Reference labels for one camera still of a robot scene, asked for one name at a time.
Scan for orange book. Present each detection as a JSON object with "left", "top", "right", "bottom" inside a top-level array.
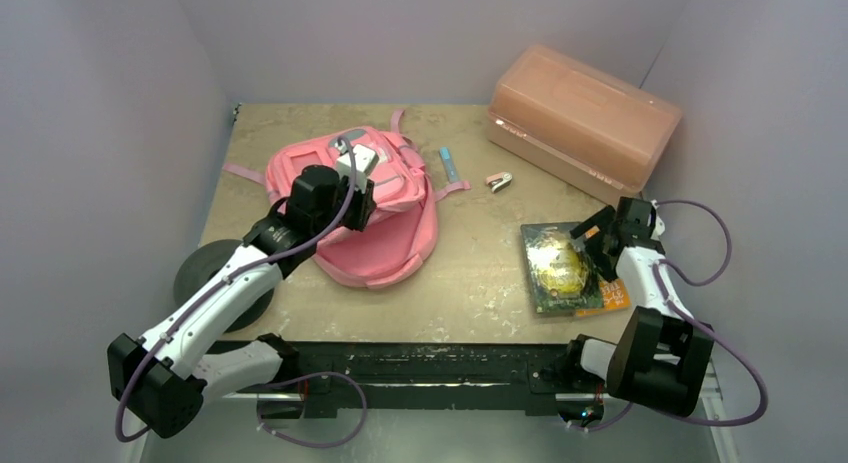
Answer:
[{"left": 575, "top": 279, "right": 631, "bottom": 318}]

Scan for green book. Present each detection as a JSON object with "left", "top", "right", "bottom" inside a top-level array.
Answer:
[{"left": 520, "top": 222, "right": 603, "bottom": 316}]

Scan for pink backpack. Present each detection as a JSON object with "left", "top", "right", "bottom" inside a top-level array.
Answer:
[{"left": 224, "top": 109, "right": 470, "bottom": 289}]

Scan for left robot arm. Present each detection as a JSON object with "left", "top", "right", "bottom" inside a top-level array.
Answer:
[{"left": 107, "top": 164, "right": 375, "bottom": 443}]

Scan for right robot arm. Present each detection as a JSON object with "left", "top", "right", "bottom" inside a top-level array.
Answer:
[{"left": 561, "top": 197, "right": 713, "bottom": 417}]

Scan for blue highlighter pen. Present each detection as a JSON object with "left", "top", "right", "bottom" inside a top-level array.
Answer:
[{"left": 439, "top": 147, "right": 461, "bottom": 184}]

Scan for orange plastic storage box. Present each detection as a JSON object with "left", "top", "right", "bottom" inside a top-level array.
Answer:
[{"left": 486, "top": 45, "right": 682, "bottom": 205}]

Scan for pink mini stapler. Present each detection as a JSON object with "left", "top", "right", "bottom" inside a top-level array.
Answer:
[{"left": 485, "top": 172, "right": 513, "bottom": 193}]

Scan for grey tape roll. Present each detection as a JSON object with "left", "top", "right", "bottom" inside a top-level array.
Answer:
[{"left": 172, "top": 239, "right": 274, "bottom": 333}]

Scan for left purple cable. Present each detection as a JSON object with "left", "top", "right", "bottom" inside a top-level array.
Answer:
[{"left": 113, "top": 136, "right": 359, "bottom": 444}]

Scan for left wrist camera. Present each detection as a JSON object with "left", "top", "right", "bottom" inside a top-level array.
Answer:
[{"left": 334, "top": 137, "right": 379, "bottom": 183}]

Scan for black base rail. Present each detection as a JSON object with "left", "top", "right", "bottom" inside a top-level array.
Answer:
[{"left": 198, "top": 340, "right": 723, "bottom": 422}]

